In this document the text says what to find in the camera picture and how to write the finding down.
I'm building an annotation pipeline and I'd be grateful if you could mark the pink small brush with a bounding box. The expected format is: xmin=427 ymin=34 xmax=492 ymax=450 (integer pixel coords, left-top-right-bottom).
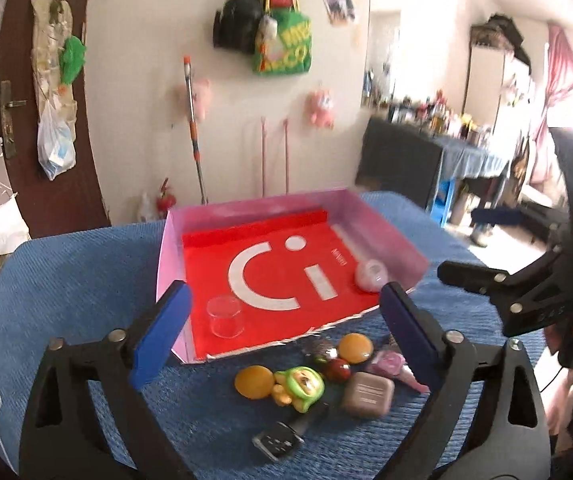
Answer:
xmin=366 ymin=342 xmax=429 ymax=395

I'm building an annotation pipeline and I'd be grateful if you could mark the blue plastic stool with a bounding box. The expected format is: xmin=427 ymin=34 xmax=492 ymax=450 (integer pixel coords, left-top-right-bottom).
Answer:
xmin=431 ymin=178 xmax=456 ymax=226

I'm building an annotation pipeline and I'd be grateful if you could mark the pink cardboard box red bottom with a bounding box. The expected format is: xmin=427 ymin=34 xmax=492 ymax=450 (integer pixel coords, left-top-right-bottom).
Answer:
xmin=156 ymin=187 xmax=432 ymax=366

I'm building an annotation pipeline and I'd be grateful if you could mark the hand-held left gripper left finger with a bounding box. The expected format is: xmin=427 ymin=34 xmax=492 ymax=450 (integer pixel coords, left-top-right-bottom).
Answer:
xmin=19 ymin=280 xmax=197 ymax=480

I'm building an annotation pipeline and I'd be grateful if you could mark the green cartoon toy figure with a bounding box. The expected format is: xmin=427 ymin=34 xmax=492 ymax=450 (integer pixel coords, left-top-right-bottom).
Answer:
xmin=272 ymin=366 xmax=326 ymax=413

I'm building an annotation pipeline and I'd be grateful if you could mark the dark brown door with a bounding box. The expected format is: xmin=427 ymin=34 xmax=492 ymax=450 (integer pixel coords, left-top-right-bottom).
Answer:
xmin=0 ymin=0 xmax=112 ymax=238

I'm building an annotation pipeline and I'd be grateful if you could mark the black backpack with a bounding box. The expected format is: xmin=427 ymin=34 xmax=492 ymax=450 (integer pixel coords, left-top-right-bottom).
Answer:
xmin=213 ymin=0 xmax=266 ymax=55

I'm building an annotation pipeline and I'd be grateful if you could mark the white cable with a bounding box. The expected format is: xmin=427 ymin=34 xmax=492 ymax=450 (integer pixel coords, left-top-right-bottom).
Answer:
xmin=0 ymin=422 xmax=21 ymax=477

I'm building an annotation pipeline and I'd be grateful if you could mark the white wardrobe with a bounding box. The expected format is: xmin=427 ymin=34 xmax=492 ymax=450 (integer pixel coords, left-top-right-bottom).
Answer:
xmin=463 ymin=15 xmax=537 ymax=146

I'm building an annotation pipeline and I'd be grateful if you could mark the dark desk with blue cloth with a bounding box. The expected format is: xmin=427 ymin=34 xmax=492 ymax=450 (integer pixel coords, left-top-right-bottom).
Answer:
xmin=355 ymin=117 xmax=512 ymax=211

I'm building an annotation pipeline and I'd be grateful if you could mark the green tote bag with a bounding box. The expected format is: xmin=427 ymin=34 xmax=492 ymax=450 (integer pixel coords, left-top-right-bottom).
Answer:
xmin=252 ymin=0 xmax=313 ymax=77

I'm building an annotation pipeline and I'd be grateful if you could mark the orange round disc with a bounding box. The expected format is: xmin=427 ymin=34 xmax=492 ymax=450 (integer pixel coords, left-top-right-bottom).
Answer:
xmin=235 ymin=366 xmax=276 ymax=400
xmin=337 ymin=333 xmax=374 ymax=365

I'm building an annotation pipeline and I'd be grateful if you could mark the dark glitter ball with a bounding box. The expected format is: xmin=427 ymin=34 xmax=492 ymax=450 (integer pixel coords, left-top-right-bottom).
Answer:
xmin=302 ymin=338 xmax=339 ymax=366

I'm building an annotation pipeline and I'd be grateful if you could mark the clear plastic bag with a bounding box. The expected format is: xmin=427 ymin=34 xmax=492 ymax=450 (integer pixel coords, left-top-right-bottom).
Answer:
xmin=36 ymin=100 xmax=77 ymax=181

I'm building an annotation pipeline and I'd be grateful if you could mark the pink round case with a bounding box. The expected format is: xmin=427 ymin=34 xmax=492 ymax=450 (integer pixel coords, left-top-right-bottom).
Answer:
xmin=355 ymin=258 xmax=389 ymax=293

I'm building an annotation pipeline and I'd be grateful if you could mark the pink plush toy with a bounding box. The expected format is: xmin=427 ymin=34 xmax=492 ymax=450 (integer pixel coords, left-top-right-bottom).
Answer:
xmin=176 ymin=79 xmax=212 ymax=121
xmin=307 ymin=89 xmax=336 ymax=130

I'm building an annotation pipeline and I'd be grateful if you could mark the red ball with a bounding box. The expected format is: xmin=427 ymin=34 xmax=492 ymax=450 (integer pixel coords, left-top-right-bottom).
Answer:
xmin=322 ymin=358 xmax=353 ymax=383

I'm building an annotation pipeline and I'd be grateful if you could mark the row of cosmetic bottles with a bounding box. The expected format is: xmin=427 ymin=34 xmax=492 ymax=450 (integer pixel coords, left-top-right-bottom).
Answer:
xmin=386 ymin=90 xmax=492 ymax=146

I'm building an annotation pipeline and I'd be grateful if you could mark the white plush keychain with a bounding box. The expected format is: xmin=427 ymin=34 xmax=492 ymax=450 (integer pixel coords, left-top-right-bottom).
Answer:
xmin=258 ymin=14 xmax=281 ymax=58

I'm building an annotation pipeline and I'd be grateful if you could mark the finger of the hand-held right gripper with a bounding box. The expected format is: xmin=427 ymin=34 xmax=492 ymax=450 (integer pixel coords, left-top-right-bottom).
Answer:
xmin=437 ymin=252 xmax=567 ymax=311

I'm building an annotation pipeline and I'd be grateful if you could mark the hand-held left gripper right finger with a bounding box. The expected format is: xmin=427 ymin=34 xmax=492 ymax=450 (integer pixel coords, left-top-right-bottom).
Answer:
xmin=379 ymin=281 xmax=553 ymax=480

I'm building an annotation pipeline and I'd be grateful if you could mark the clear plastic cup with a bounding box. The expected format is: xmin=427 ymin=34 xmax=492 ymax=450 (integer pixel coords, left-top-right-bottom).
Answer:
xmin=206 ymin=296 xmax=244 ymax=339

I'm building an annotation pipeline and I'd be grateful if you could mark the brown square eyeshadow case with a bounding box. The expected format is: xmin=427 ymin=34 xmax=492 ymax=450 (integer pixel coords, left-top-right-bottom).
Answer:
xmin=341 ymin=371 xmax=396 ymax=418

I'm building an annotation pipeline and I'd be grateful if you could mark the pink curtain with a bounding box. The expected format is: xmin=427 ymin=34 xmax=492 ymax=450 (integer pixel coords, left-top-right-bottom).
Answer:
xmin=529 ymin=22 xmax=573 ymax=186

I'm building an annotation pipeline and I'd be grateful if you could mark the brass door handle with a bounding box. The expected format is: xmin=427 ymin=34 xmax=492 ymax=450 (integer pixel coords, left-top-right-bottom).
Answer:
xmin=0 ymin=80 xmax=27 ymax=158

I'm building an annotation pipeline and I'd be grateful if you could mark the wall poster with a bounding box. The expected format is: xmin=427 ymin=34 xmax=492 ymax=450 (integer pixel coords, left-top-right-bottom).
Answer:
xmin=320 ymin=0 xmax=356 ymax=25

